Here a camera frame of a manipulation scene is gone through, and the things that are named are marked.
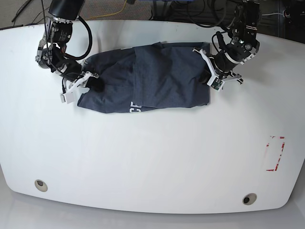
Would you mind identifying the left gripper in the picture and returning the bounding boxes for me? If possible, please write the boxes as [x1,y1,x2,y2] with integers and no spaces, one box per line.
[193,48,244,84]

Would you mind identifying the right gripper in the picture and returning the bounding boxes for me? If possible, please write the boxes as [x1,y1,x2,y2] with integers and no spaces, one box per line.
[62,59,104,93]

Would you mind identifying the dark blue t-shirt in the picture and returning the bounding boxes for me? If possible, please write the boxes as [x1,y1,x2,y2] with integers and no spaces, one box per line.
[77,42,210,114]

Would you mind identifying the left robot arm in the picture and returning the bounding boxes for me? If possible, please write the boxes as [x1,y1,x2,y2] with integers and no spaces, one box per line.
[193,0,260,91]

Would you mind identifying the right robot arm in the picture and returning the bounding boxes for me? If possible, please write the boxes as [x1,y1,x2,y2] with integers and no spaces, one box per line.
[35,0,103,93]

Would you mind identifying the red tape rectangle marking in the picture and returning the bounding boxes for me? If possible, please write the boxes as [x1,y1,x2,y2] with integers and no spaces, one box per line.
[264,136,285,172]

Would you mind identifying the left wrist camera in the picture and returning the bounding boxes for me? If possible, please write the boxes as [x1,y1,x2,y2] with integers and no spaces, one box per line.
[207,76,225,91]

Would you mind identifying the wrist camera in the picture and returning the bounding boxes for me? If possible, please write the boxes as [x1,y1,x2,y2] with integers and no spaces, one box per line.
[207,76,225,91]
[60,92,75,104]

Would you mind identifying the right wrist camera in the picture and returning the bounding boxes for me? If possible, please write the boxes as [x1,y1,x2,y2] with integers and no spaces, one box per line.
[60,92,75,104]

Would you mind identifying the yellow cable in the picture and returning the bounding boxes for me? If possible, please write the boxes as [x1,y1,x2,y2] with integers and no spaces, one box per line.
[89,0,127,21]

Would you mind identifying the white power cable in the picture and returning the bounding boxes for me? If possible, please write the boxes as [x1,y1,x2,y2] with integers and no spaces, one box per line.
[262,11,285,18]

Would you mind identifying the left table cable grommet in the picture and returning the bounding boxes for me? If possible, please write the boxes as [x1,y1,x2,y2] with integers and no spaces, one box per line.
[34,180,48,192]

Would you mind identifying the table cable grommet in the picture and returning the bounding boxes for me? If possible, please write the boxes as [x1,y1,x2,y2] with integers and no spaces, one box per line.
[242,193,257,206]
[34,180,48,192]

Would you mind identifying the right table cable grommet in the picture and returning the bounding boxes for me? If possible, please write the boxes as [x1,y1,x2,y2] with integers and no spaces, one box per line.
[242,193,257,206]

